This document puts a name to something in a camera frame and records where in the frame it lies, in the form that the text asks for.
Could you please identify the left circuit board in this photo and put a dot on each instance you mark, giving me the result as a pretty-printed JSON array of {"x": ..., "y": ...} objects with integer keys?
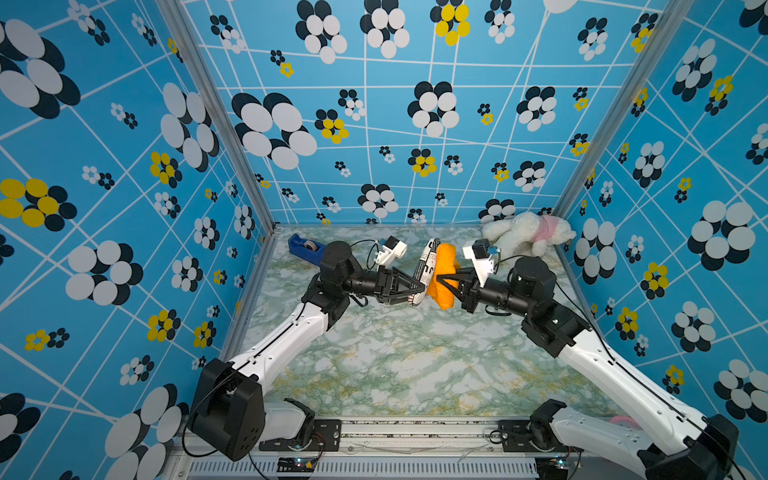
[{"x": 297, "y": 465}]

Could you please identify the newspaper print eyeglass case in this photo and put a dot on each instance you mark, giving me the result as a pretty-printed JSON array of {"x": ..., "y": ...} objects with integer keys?
[{"x": 424, "y": 270}]

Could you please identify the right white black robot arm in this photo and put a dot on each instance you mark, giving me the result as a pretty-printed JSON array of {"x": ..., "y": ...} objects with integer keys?
[{"x": 672, "y": 440}]

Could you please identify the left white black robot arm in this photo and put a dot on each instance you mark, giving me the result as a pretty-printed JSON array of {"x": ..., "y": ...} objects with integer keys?
[{"x": 230, "y": 412}]

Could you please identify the circuit board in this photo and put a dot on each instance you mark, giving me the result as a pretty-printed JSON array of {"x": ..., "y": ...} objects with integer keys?
[
  {"x": 297, "y": 465},
  {"x": 552, "y": 469}
]

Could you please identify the white plush toy pink shirt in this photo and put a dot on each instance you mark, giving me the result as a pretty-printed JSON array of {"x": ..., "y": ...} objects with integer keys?
[{"x": 538, "y": 231}]

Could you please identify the blue tape dispenser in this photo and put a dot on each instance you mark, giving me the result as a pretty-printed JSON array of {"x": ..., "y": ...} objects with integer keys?
[{"x": 308, "y": 250}]

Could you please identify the pink alarm clock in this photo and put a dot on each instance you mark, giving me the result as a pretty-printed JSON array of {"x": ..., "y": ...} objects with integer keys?
[{"x": 625, "y": 421}]

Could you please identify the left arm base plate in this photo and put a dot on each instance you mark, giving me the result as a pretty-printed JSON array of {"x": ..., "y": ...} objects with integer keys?
[{"x": 317, "y": 435}]

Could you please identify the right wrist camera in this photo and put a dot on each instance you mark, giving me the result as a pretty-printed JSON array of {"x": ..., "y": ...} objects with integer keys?
[{"x": 484, "y": 258}]

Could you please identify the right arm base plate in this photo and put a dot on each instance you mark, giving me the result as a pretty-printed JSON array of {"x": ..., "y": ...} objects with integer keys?
[{"x": 526, "y": 436}]

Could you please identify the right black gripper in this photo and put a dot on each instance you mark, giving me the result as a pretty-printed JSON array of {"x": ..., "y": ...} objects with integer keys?
[{"x": 471, "y": 290}]

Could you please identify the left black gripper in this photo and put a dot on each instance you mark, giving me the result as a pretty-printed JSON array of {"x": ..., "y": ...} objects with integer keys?
[{"x": 387, "y": 283}]

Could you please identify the right circuit board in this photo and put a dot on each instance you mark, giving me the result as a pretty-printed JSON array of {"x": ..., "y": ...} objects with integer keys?
[{"x": 552, "y": 469}]

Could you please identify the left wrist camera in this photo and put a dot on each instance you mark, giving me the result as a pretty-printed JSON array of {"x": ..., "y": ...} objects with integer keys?
[{"x": 392, "y": 249}]

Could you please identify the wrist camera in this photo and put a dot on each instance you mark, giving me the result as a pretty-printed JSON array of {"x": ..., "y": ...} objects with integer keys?
[
  {"x": 392, "y": 249},
  {"x": 484, "y": 258}
]

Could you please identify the aluminium front rail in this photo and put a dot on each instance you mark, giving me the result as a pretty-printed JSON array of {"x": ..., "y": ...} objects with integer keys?
[{"x": 398, "y": 448}]

